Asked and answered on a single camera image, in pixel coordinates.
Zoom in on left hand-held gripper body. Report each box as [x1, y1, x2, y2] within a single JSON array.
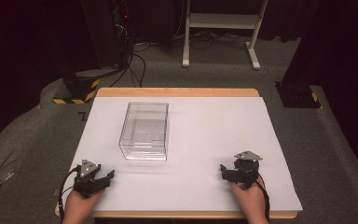
[[72, 159, 104, 199]]

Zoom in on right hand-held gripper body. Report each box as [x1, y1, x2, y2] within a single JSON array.
[[228, 150, 264, 190]]

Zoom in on person's left hand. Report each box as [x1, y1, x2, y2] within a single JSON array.
[[61, 188, 106, 219]]

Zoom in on person's right hand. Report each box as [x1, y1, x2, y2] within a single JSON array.
[[227, 179, 268, 218]]

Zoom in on white table mat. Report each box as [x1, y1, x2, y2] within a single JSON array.
[[62, 96, 304, 214]]

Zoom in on clear plastic box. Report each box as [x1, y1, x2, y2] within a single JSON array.
[[117, 101, 170, 162]]

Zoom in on wooden table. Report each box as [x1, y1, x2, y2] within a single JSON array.
[[54, 87, 300, 220]]

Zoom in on black yellow striped stand base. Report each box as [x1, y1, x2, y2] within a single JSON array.
[[52, 68, 102, 105]]

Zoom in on dark equipment column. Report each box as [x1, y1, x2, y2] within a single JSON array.
[[80, 0, 132, 70]]

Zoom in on white metal stand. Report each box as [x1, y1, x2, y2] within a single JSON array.
[[181, 0, 269, 71]]

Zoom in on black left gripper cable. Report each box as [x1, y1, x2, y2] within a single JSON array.
[[57, 165, 82, 222]]

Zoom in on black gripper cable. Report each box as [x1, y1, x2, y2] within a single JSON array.
[[243, 169, 272, 223], [57, 165, 82, 222]]

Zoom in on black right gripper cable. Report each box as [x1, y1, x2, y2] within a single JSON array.
[[243, 169, 272, 223]]

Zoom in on black floor cables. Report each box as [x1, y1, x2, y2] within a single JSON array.
[[109, 31, 157, 89]]

